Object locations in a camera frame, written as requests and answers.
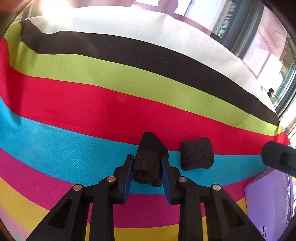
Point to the purple storage box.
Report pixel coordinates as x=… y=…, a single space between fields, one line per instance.
x=269 y=201

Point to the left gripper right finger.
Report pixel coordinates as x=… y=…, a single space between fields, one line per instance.
x=225 y=220

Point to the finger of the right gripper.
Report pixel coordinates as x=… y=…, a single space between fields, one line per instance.
x=279 y=157

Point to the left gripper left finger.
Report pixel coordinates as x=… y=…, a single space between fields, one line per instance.
x=67 y=220

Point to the dark brown knitted sleeve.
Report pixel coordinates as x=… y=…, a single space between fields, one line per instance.
x=147 y=164

